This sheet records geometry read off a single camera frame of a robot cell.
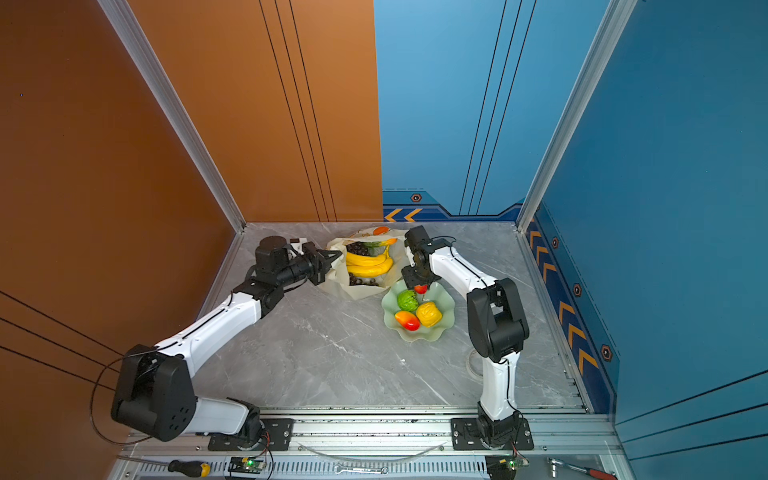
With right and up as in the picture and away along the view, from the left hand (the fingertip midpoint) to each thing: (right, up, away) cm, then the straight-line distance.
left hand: (344, 248), depth 79 cm
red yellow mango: (+22, -13, +14) cm, 29 cm away
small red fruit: (+18, -22, +11) cm, 30 cm away
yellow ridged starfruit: (+24, -20, +11) cm, 33 cm away
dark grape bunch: (0, 0, +28) cm, 28 cm away
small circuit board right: (+41, -51, -9) cm, 66 cm away
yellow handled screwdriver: (-33, -50, -11) cm, 61 cm away
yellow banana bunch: (+4, -6, +23) cm, 24 cm away
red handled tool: (+61, -53, -10) cm, 81 cm away
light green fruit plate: (+27, -15, +18) cm, 35 cm away
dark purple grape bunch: (0, -11, +19) cm, 22 cm away
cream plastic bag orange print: (-2, -8, 0) cm, 8 cm away
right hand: (+20, -10, +17) cm, 29 cm away
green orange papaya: (+9, +2, +26) cm, 28 cm away
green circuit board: (-22, -52, -8) cm, 57 cm away
